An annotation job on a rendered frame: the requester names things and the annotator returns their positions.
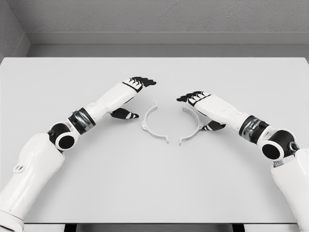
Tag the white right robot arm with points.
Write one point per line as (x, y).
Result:
(289, 181)

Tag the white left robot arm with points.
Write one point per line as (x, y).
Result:
(36, 157)

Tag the left robot hand striped fingers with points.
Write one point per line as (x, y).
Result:
(120, 93)

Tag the right robot hand striped fingers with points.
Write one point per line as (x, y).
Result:
(212, 106)

